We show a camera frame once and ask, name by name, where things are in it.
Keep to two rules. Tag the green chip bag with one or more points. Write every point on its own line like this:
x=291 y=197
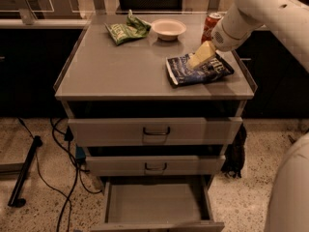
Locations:
x=134 y=29

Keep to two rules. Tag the blue chip bag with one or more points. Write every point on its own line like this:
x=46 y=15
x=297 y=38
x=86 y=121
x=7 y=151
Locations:
x=180 y=74

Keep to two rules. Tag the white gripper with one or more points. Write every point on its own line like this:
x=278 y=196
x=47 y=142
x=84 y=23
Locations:
x=225 y=38

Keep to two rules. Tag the white paper bowl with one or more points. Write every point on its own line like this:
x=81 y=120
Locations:
x=168 y=29

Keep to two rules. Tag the bottom grey drawer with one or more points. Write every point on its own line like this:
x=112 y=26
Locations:
x=164 y=204

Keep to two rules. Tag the grey drawer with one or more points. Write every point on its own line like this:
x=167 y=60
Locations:
x=154 y=165
x=164 y=204
x=154 y=131

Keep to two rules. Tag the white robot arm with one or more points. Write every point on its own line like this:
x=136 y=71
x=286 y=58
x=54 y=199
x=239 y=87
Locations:
x=288 y=21

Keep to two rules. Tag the grey drawer cabinet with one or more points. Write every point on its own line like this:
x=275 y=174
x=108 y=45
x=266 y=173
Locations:
x=107 y=81

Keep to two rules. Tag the top grey drawer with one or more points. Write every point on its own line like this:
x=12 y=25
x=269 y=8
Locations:
x=154 y=131

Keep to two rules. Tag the blue power adapter box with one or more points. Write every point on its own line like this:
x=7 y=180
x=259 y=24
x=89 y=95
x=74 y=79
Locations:
x=79 y=154

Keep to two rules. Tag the black floor stand bar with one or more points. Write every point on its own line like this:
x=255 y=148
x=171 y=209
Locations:
x=15 y=200

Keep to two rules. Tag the red soda can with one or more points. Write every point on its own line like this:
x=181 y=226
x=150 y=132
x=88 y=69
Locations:
x=210 y=22

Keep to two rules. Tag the middle grey drawer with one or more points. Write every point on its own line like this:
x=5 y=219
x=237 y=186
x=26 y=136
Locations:
x=154 y=165

